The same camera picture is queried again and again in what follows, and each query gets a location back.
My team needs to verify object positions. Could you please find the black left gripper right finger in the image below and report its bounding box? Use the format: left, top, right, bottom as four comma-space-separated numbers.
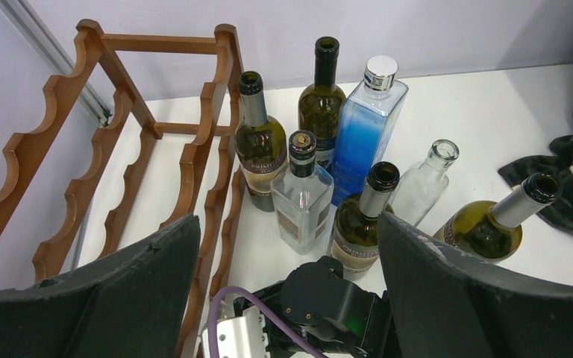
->
378, 213, 573, 357

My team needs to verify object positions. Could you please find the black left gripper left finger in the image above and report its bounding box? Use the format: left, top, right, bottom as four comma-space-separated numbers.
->
0, 214, 201, 357

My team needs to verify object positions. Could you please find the green wine bottle left rear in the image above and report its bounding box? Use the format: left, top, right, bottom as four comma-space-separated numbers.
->
234, 71, 287, 213

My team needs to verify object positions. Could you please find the clear square bottle black cap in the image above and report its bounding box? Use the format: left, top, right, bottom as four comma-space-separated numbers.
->
271, 130, 334, 254

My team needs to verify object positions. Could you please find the blue square glass bottle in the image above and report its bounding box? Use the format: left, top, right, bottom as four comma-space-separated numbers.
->
331, 55, 409, 206

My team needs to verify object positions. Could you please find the clear round glass bottle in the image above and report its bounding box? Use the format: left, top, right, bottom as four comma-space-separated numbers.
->
389, 139, 460, 227

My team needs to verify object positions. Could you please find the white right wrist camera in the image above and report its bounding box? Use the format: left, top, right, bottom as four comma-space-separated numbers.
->
216, 295, 272, 358

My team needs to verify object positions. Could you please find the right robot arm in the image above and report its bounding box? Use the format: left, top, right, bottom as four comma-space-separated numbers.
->
254, 256, 401, 357

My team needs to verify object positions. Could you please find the aluminium corner profile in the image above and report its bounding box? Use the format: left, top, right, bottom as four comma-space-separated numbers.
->
0, 0, 113, 127

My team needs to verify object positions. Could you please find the green wine bottle right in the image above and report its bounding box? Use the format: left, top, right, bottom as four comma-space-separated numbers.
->
433, 172, 563, 263

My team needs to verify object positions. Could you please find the green wine bottle brown label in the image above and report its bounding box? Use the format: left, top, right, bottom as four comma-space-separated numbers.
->
328, 161, 400, 280

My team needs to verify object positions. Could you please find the brown wooden wine rack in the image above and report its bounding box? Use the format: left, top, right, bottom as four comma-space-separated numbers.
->
0, 19, 243, 357

